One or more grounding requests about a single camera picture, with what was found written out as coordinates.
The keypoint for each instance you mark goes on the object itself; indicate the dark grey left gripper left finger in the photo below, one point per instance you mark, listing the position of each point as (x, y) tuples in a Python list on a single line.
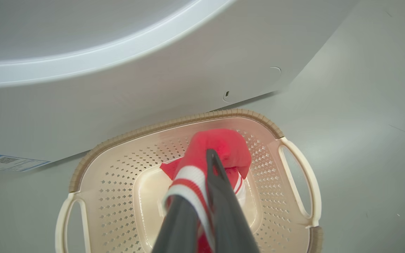
[(178, 232)]

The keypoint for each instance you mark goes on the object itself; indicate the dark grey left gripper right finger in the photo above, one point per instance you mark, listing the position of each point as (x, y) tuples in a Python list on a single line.
[(227, 225)]

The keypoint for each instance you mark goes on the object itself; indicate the red white-striped garment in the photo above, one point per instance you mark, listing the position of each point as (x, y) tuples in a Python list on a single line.
[(220, 147)]

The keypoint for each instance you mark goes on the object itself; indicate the cream perforated laundry basket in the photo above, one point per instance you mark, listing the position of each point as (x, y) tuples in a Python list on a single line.
[(118, 175)]

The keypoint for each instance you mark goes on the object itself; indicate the white front-load washing machine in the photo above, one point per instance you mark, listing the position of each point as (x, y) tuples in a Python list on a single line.
[(153, 77)]

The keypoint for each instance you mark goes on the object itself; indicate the blue energy label sticker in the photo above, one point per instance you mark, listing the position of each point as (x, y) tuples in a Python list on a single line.
[(9, 162)]

